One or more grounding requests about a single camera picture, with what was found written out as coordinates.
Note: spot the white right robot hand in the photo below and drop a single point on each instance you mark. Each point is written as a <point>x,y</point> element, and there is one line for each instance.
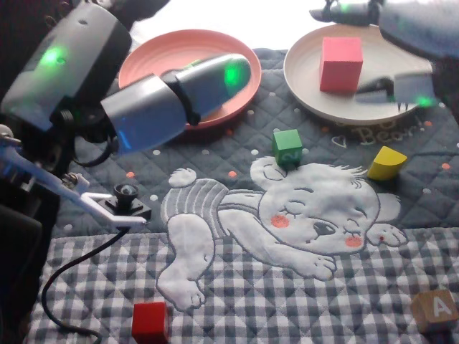
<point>423,28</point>

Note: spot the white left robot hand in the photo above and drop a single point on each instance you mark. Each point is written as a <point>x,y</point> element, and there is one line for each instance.
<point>71,57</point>

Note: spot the large pink-red block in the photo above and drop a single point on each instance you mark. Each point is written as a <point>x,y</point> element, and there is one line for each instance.
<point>339,66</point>

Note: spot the pink plate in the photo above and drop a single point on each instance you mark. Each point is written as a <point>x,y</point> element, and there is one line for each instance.
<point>165,53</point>

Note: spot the white plate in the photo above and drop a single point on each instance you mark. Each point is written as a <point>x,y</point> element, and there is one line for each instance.
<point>305,71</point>

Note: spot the small green number cube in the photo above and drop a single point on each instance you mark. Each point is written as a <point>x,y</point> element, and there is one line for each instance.
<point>285,147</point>

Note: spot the small red letter cube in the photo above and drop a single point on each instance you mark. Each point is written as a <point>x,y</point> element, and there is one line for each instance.
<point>150,322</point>

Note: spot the yellow quarter-round block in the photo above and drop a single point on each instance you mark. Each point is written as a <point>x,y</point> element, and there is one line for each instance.
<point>385,165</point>

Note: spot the wooden letter block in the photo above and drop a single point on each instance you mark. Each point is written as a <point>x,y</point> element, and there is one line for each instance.
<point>435,311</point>

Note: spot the grey quilt with bear print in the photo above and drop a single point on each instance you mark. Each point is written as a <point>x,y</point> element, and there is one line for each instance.
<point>251,286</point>

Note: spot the white camera bracket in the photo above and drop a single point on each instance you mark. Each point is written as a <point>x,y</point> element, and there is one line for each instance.
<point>54,182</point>

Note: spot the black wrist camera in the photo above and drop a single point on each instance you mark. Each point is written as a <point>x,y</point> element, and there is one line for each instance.
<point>125,200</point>

